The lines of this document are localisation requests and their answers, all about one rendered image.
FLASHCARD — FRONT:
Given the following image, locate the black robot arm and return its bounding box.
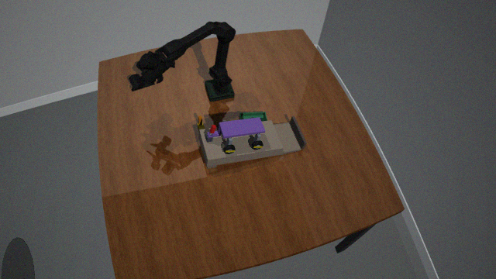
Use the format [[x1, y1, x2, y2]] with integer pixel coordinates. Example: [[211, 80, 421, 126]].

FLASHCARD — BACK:
[[136, 21, 236, 95]]

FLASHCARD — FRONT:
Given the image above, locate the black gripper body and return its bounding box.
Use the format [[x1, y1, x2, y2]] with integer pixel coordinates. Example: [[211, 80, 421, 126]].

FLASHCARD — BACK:
[[129, 69, 163, 91]]

